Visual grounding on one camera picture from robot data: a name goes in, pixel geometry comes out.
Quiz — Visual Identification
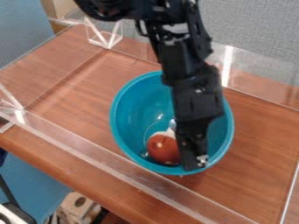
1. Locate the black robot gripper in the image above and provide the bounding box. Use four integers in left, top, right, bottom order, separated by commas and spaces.
162, 66, 224, 172

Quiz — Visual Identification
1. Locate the blue plastic bowl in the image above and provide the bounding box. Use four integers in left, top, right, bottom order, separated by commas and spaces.
109, 70, 234, 176

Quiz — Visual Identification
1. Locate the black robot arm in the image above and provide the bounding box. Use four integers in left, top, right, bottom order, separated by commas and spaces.
73, 0, 224, 171

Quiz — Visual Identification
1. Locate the red and white toy mushroom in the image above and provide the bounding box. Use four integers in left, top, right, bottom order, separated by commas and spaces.
145, 129, 181, 165

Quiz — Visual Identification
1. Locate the clear acrylic table barrier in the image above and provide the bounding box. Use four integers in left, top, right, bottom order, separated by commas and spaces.
0, 25, 299, 224

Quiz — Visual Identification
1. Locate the wooden block with hole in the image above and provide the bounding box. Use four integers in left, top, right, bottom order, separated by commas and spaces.
56, 192, 101, 224

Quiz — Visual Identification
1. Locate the wooden shelf in background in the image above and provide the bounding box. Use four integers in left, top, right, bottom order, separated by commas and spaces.
40, 0, 86, 34

